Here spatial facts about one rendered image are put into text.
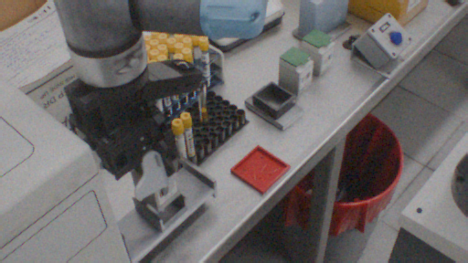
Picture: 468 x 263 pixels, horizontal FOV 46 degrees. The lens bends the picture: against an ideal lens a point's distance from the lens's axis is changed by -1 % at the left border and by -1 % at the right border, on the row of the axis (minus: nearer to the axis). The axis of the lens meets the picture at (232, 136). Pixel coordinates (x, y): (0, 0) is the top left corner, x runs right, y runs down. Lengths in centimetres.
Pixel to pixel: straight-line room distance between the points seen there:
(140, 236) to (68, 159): 27
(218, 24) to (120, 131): 19
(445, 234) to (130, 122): 46
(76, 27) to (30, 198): 16
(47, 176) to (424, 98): 195
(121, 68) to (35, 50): 54
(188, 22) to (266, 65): 60
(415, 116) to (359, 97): 125
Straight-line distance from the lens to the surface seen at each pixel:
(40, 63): 105
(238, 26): 47
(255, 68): 105
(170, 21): 48
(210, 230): 83
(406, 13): 117
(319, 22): 108
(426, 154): 214
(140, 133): 61
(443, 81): 244
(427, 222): 83
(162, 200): 75
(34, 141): 57
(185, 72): 67
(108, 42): 52
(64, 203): 58
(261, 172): 88
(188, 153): 87
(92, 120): 61
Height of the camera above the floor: 158
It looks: 48 degrees down
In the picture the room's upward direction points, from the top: 3 degrees counter-clockwise
